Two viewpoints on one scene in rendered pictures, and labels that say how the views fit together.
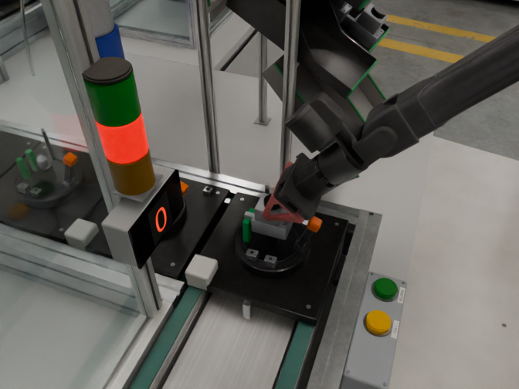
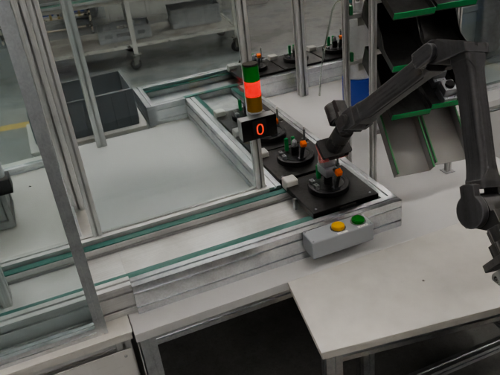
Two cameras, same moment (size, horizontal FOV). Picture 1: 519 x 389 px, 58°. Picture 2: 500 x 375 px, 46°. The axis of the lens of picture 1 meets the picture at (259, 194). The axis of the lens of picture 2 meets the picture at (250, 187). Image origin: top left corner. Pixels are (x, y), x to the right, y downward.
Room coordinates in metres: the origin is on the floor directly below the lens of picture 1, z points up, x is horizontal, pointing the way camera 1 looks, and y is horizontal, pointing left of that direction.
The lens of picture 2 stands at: (-0.71, -1.19, 1.97)
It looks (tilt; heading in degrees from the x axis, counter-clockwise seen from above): 29 degrees down; 51
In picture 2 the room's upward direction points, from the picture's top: 7 degrees counter-clockwise
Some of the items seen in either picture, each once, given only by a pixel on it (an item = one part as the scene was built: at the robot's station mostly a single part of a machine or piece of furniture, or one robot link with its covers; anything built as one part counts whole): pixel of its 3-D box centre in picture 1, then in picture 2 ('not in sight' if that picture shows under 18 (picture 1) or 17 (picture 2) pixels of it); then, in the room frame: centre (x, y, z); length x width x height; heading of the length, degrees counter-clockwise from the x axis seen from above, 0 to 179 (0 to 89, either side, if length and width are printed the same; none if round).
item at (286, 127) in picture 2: not in sight; (268, 126); (0.74, 0.45, 1.01); 0.24 x 0.24 x 0.13; 70
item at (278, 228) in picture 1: (266, 212); (325, 162); (0.57, -0.01, 1.06); 0.08 x 0.04 x 0.07; 70
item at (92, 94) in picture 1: (113, 94); (251, 72); (0.43, 0.15, 1.38); 0.05 x 0.05 x 0.05
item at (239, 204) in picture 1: (271, 250); (328, 190); (0.57, -0.02, 0.96); 0.24 x 0.24 x 0.02; 70
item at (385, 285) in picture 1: (385, 289); (358, 220); (0.48, -0.22, 0.96); 0.04 x 0.04 x 0.02
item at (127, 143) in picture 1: (123, 133); (252, 88); (0.43, 0.15, 1.33); 0.05 x 0.05 x 0.05
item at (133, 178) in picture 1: (130, 167); (254, 103); (0.43, 0.15, 1.28); 0.05 x 0.05 x 0.05
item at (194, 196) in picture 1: (147, 197); (295, 148); (0.66, 0.22, 1.01); 0.24 x 0.24 x 0.13; 70
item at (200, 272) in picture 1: (201, 272); (289, 183); (0.51, 0.10, 0.97); 0.05 x 0.05 x 0.04; 70
